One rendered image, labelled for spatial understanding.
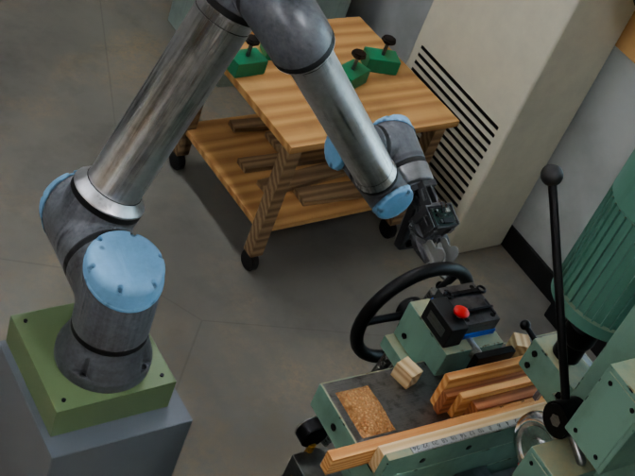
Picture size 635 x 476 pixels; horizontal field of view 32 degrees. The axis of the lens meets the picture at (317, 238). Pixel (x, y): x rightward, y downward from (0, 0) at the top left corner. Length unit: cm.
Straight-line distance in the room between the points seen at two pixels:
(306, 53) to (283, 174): 134
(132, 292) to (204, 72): 41
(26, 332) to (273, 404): 104
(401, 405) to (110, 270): 57
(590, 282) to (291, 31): 62
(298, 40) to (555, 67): 167
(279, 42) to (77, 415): 81
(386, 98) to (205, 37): 155
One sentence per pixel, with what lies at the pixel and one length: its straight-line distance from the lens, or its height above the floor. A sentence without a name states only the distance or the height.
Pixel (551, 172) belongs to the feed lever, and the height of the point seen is 141.
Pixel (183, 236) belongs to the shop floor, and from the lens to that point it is 346.
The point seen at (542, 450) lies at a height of 108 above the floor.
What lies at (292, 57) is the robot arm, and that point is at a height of 135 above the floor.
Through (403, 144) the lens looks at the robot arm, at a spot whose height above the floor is 99.
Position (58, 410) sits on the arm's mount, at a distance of 212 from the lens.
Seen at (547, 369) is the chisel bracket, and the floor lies 105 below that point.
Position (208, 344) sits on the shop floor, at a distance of 316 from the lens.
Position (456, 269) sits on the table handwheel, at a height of 94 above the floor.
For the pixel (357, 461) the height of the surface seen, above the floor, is 92.
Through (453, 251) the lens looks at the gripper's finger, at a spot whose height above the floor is 89.
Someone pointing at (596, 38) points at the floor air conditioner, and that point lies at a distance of 344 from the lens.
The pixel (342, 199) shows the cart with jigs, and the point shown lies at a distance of 351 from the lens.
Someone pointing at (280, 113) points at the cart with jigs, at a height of 53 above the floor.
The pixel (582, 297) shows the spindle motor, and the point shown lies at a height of 125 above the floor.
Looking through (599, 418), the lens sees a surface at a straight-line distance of 166.
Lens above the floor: 229
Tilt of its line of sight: 39 degrees down
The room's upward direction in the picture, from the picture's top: 23 degrees clockwise
